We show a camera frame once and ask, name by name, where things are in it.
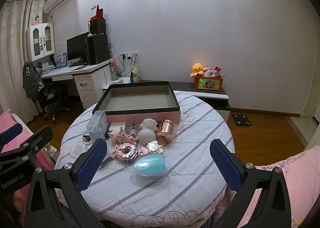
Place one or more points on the pink cat figurine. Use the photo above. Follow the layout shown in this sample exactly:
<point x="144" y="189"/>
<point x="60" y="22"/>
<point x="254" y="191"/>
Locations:
<point x="116" y="136"/>

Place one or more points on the black speaker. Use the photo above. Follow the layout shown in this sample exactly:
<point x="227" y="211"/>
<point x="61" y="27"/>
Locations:
<point x="97" y="26"/>

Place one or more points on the white door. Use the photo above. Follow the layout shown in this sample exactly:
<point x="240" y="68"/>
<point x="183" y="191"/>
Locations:
<point x="312" y="80"/>

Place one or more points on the white plaster figurine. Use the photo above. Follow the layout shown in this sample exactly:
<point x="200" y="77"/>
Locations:
<point x="147" y="135"/>

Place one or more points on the black white low cabinet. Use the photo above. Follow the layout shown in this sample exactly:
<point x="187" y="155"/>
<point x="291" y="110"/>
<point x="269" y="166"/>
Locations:
<point x="207" y="93"/>

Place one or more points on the black office chair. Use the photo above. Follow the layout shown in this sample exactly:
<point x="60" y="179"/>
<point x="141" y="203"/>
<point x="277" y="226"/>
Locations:
<point x="53" y="98"/>

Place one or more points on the black bathroom scale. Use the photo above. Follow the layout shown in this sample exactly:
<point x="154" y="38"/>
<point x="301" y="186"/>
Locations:
<point x="241" y="120"/>

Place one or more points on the clear bottle orange cap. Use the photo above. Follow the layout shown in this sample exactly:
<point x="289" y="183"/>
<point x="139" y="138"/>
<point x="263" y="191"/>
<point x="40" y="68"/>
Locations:
<point x="114" y="70"/>

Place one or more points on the small clear jar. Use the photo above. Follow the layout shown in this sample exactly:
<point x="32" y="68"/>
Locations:
<point x="132" y="129"/>

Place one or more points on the pink printed blanket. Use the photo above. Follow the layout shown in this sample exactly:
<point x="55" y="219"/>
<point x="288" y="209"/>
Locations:
<point x="295" y="180"/>

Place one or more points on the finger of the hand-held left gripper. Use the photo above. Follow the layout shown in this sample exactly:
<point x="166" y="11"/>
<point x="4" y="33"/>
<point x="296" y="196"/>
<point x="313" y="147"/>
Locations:
<point x="10" y="133"/>
<point x="37" y="139"/>

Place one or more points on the white desk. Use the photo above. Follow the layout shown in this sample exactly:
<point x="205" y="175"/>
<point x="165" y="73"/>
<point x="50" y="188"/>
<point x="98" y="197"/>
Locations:
<point x="87" y="84"/>

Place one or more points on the black computer tower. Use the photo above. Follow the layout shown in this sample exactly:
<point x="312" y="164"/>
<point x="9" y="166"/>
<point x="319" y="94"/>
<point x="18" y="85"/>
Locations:
<point x="98" y="49"/>

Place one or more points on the small black trinket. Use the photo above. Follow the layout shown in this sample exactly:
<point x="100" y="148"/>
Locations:
<point x="86" y="138"/>

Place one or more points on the clear plastic box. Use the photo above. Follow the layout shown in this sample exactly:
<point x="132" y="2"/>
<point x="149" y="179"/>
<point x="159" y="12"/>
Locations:
<point x="96" y="125"/>

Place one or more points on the black computer monitor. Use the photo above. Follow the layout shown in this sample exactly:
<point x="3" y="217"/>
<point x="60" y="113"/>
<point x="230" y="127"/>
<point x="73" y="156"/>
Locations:
<point x="77" y="46"/>

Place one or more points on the pink white block figure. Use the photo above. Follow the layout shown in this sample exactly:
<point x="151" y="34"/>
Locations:
<point x="150" y="148"/>

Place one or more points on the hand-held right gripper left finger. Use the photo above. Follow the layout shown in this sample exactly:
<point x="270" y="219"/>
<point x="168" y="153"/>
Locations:
<point x="92" y="165"/>

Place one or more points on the red printed storage box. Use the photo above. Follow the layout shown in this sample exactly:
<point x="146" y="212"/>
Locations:
<point x="208" y="83"/>

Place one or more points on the rose gold metal canister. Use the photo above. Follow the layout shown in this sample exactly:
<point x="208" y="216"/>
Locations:
<point x="166" y="129"/>

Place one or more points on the teal egg-shaped case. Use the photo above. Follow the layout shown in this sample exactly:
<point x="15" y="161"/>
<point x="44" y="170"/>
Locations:
<point x="147" y="165"/>

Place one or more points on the pink block doughnut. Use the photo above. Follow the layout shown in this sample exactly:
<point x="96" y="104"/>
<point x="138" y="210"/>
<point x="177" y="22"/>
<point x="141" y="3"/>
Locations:
<point x="122" y="154"/>

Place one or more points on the white glass-door cabinet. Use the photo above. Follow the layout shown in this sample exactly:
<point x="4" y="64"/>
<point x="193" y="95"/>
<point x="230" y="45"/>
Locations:
<point x="41" y="27"/>

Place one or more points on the yellow snack bag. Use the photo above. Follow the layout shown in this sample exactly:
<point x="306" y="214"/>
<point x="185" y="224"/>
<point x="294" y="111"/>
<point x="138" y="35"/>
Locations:
<point x="135" y="74"/>

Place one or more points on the orange octopus plush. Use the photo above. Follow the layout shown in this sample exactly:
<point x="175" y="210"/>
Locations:
<point x="198" y="67"/>

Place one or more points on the dark jacket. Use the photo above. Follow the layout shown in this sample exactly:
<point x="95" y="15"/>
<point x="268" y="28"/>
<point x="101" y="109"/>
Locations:
<point x="30" y="80"/>

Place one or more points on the small doll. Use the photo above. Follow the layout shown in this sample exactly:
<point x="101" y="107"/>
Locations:
<point x="37" y="20"/>

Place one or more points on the pink box with black rim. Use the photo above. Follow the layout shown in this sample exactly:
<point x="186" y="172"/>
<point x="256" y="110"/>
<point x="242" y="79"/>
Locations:
<point x="140" y="116"/>

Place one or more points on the small pink figurine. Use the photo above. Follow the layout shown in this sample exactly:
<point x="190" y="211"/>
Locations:
<point x="132" y="139"/>

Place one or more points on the beige curtain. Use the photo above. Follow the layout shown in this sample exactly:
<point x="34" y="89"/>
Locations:
<point x="12" y="42"/>

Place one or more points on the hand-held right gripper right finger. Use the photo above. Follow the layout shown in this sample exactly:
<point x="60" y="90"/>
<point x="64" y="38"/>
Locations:
<point x="225" y="168"/>

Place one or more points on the wall power outlet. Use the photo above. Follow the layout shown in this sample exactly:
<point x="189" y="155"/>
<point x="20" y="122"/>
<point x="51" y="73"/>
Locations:
<point x="130" y="55"/>

